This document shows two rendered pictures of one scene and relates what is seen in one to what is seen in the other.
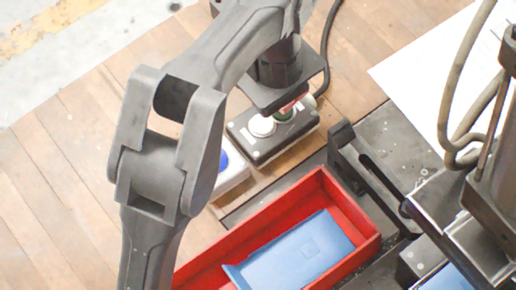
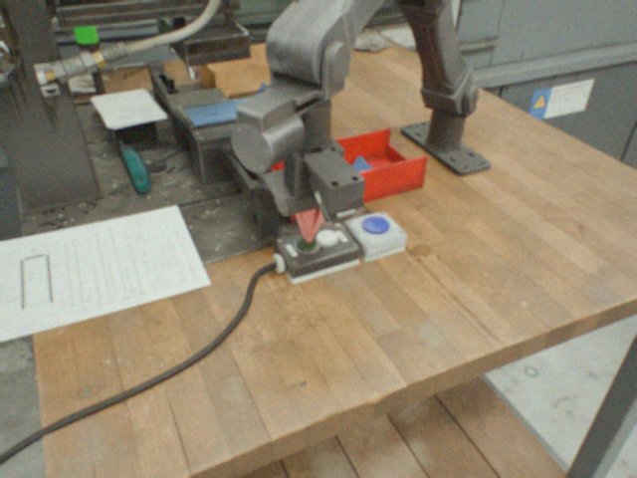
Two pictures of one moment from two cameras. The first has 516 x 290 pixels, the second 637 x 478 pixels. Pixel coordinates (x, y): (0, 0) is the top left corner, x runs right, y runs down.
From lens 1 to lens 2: 1.45 m
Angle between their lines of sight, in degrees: 80
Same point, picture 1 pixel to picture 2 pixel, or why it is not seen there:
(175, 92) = not seen: outside the picture
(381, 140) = (226, 239)
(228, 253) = (371, 196)
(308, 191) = not seen: hidden behind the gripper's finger
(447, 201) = (223, 29)
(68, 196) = (511, 246)
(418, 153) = (201, 228)
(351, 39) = (209, 317)
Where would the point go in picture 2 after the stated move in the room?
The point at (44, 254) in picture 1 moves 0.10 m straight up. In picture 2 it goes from (527, 217) to (543, 159)
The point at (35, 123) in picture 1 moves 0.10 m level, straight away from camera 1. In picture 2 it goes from (566, 305) to (625, 364)
